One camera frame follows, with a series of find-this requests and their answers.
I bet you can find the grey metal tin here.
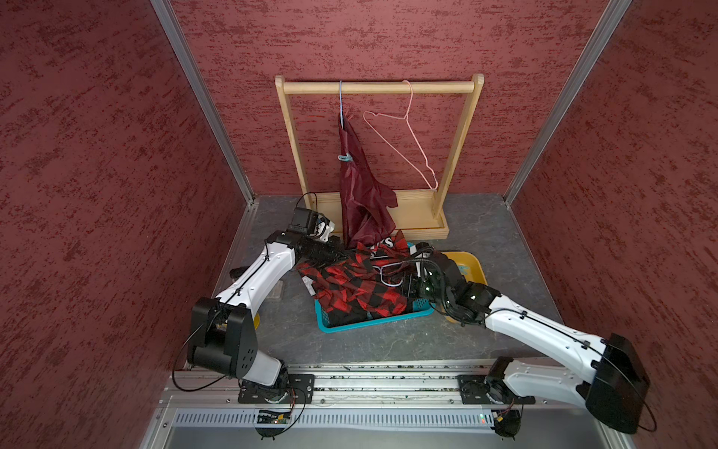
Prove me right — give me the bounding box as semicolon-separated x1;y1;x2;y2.
266;281;284;300

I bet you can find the blue wire hanger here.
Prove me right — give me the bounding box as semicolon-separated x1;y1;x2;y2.
371;258;419;287
338;80;345;131

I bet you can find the wooden clothes rack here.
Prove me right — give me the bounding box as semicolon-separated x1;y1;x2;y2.
275;74;485;241

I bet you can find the pink wire hanger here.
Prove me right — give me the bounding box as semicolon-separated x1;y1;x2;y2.
363;79;439;192

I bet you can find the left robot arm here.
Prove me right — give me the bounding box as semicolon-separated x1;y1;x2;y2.
183;207;346;403

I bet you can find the yellow plastic tray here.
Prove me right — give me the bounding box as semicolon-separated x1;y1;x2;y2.
444;252;488;284

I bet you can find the teal plastic basket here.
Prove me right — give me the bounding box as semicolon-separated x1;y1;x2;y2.
300;242;434;333

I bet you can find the maroon satin shirt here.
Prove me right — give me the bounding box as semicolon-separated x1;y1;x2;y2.
338;117;398;249

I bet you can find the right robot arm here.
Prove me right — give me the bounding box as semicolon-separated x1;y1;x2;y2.
389;253;651;435

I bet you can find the red black plaid shirt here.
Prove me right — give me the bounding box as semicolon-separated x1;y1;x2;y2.
297;232;414;327

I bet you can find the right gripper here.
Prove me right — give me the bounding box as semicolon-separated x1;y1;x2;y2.
389;269;454;304

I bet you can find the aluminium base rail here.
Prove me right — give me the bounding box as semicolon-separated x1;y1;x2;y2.
156;358;618;433

